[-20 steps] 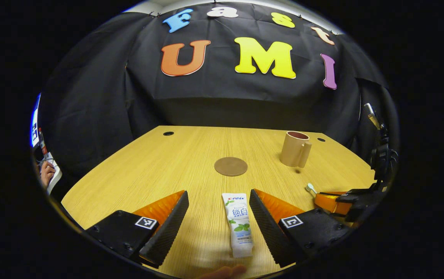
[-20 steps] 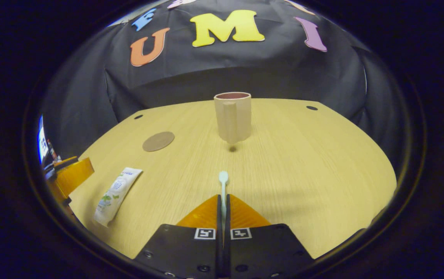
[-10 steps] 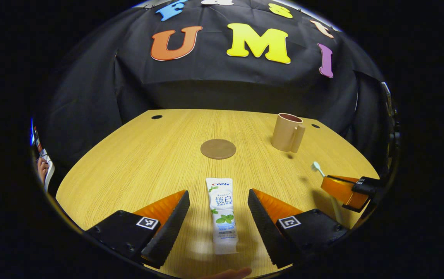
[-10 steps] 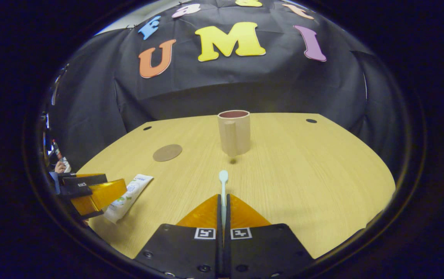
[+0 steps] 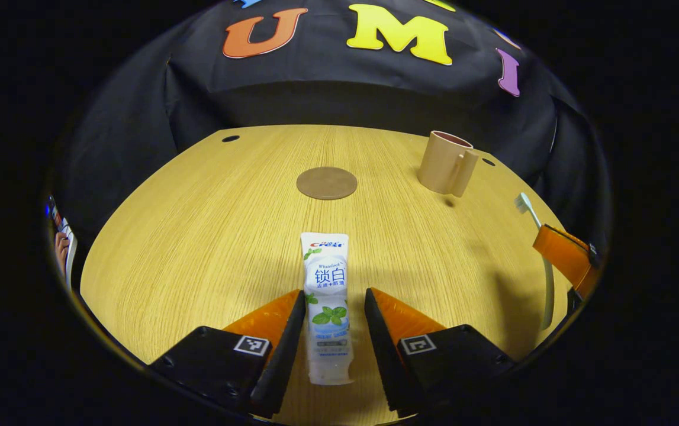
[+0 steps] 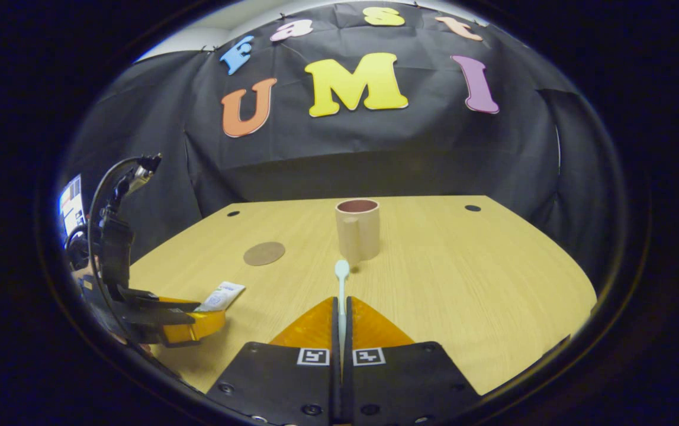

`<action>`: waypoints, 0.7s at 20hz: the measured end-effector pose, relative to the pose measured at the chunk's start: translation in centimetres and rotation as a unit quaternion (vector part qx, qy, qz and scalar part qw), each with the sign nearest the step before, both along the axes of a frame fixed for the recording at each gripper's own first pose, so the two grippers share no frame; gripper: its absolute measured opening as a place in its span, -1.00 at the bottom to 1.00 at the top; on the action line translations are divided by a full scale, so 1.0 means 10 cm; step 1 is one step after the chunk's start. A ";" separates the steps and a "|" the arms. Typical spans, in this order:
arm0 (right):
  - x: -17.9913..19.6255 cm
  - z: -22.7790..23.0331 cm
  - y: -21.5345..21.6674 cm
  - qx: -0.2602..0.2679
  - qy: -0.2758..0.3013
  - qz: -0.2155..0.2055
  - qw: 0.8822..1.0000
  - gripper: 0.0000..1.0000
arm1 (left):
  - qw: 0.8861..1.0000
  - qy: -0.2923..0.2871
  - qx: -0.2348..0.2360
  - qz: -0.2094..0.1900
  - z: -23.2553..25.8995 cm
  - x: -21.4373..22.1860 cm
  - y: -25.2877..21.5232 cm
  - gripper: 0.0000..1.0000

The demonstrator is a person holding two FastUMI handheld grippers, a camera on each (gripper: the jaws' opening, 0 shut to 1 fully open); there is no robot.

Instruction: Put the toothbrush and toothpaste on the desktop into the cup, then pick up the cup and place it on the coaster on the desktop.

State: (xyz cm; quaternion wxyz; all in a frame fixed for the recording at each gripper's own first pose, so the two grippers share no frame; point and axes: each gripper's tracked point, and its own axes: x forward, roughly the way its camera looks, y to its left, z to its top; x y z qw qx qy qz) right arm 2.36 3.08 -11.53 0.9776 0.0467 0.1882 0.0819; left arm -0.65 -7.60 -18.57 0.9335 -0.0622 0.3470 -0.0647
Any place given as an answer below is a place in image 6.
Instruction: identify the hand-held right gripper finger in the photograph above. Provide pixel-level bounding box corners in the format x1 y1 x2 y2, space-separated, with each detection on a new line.
345 296 482 426
206 296 341 426

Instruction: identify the white toothpaste tube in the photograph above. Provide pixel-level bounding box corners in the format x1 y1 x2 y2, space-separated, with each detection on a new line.
194 281 246 313

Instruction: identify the pale toothbrush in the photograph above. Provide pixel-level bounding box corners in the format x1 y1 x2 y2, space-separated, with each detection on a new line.
334 259 352 356

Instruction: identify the beige cup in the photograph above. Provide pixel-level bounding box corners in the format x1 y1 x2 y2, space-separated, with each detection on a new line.
335 199 381 264

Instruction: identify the round brown coaster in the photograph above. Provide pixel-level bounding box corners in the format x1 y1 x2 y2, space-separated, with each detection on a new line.
243 241 286 267

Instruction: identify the computer monitor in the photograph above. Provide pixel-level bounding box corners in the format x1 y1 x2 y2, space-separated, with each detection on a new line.
58 175 86 237

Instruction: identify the black backdrop cloth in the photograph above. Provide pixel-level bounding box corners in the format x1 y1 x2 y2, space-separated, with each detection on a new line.
61 0 618 285

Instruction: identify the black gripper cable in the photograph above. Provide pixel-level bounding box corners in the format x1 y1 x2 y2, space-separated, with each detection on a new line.
86 154 159 332

